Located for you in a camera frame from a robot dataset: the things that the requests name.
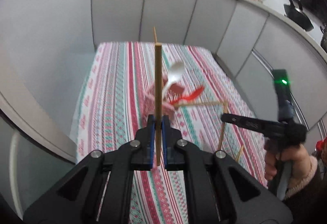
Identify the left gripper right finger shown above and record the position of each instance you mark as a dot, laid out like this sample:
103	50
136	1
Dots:
218	189

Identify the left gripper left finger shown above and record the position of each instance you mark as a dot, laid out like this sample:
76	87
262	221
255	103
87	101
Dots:
97	189

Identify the wooden chopstick three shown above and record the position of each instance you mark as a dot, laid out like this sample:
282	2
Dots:
221	137

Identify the wooden chopstick five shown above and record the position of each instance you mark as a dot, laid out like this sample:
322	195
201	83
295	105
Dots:
209	103

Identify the red plastic spoon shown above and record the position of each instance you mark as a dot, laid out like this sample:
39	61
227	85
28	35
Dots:
196	93

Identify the white plastic spoon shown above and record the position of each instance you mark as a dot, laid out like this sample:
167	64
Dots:
174	74

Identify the wooden chopstick two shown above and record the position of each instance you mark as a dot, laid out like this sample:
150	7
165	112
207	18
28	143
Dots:
158	100

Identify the wooden chopstick four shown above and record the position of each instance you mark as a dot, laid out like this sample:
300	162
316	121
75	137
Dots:
237	159

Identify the grey kitchen cabinets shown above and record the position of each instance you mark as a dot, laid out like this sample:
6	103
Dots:
249	39

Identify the person right hand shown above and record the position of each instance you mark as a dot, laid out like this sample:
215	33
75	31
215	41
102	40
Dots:
297	155

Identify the patterned striped tablecloth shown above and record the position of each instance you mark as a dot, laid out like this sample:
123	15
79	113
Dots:
111	108

